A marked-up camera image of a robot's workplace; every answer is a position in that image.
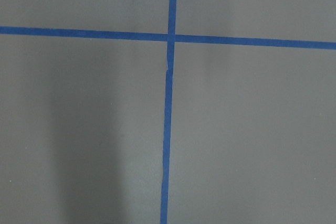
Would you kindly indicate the blue tape line crosswise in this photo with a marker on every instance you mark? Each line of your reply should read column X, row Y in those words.
column 198, row 39

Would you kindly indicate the blue tape line lengthwise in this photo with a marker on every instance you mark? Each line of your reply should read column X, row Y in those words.
column 170, row 50

